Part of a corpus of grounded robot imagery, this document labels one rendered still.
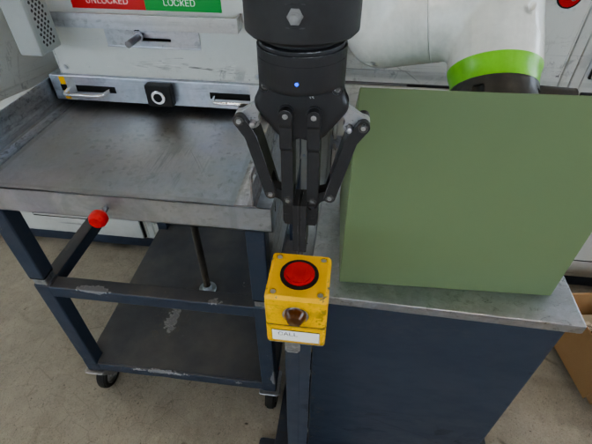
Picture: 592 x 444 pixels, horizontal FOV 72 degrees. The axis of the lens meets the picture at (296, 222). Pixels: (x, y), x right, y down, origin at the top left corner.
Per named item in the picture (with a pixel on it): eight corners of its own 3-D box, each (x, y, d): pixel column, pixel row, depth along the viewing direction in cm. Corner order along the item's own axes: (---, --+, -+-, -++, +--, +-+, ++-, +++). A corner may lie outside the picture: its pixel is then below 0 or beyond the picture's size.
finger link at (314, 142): (308, 92, 39) (323, 92, 38) (309, 188, 46) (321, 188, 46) (304, 112, 36) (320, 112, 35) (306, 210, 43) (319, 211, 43)
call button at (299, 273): (313, 293, 52) (313, 284, 51) (281, 290, 52) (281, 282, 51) (315, 270, 55) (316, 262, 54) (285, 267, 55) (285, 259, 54)
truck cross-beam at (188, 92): (277, 112, 94) (277, 86, 90) (57, 99, 99) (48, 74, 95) (281, 102, 98) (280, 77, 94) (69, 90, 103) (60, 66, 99)
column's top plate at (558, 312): (525, 203, 91) (529, 196, 89) (582, 335, 66) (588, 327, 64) (324, 185, 96) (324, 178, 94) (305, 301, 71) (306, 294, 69)
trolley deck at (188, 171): (272, 233, 75) (271, 207, 71) (-40, 206, 80) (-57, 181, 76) (309, 82, 125) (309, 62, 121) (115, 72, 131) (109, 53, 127)
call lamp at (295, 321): (307, 333, 52) (307, 316, 49) (280, 329, 52) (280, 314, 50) (308, 323, 53) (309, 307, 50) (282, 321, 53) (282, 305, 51)
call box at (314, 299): (324, 348, 56) (328, 302, 49) (266, 342, 57) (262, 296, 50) (328, 301, 62) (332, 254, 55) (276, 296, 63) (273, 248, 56)
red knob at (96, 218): (106, 231, 73) (100, 217, 71) (89, 229, 74) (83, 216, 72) (117, 215, 77) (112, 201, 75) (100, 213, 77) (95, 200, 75)
